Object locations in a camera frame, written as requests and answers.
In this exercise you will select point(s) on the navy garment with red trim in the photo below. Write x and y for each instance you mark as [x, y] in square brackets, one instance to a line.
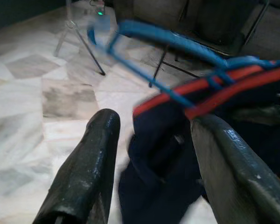
[158, 144]

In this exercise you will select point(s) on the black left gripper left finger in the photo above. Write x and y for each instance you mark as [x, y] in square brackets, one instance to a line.
[88, 163]

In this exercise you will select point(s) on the silver metal clothes rack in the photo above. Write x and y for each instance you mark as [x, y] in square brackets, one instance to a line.
[88, 49]

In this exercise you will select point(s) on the dark grey fabric sofa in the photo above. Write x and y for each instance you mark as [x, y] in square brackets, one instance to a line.
[212, 18]

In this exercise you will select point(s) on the power strip with green light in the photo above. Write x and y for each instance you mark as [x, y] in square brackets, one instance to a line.
[100, 13]

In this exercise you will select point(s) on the blue plastic hanger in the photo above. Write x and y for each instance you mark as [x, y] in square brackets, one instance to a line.
[168, 37]

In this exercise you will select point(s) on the black television cabinet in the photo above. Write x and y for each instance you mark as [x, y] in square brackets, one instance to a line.
[14, 11]

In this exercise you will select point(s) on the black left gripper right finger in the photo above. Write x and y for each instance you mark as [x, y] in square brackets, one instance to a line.
[235, 175]

